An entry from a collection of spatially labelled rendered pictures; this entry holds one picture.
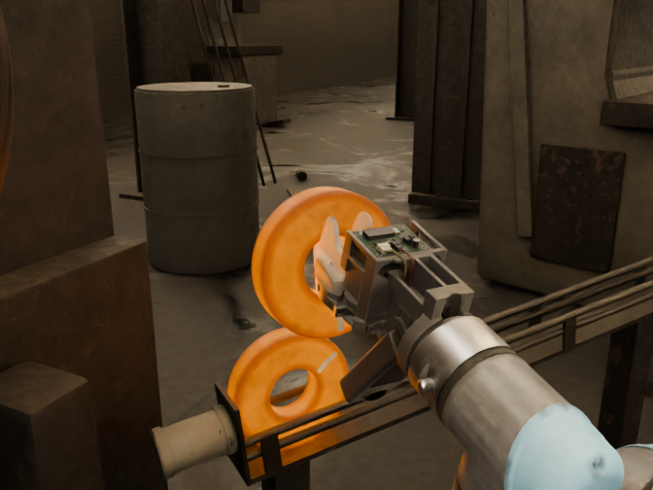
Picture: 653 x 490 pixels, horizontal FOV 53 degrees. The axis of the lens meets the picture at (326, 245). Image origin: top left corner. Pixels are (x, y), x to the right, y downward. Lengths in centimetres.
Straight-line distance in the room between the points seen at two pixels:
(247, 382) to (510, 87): 235
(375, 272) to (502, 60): 250
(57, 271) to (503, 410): 54
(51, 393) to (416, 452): 141
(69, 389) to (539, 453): 46
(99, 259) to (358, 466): 122
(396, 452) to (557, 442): 154
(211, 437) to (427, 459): 121
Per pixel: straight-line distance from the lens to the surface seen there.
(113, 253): 86
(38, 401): 70
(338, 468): 190
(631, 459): 60
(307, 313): 67
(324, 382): 85
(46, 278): 80
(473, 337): 50
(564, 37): 288
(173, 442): 80
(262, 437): 82
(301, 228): 64
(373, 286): 54
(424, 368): 50
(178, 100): 311
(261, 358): 79
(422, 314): 52
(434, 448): 200
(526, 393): 46
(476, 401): 47
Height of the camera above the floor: 113
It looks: 18 degrees down
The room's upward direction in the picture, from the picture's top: straight up
